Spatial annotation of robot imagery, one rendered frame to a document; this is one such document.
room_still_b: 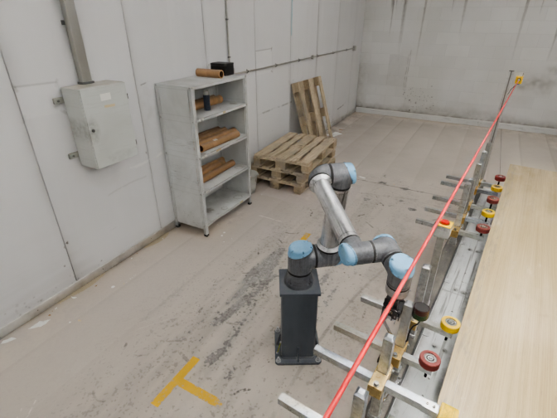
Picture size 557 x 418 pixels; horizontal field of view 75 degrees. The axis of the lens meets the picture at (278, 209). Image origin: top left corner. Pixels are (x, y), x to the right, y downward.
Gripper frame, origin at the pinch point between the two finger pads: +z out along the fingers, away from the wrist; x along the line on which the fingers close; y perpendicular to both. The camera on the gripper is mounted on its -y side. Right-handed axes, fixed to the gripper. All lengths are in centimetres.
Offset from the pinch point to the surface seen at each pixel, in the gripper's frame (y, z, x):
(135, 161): -80, 30, -262
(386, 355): 28.1, -16.7, 4.4
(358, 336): 10.3, 8.1, -10.8
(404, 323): 4.8, -5.7, 6.0
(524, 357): -10, 6, 51
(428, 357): 9.6, 2.6, 17.6
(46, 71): -38, -66, -263
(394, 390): 34.0, -7.5, 9.9
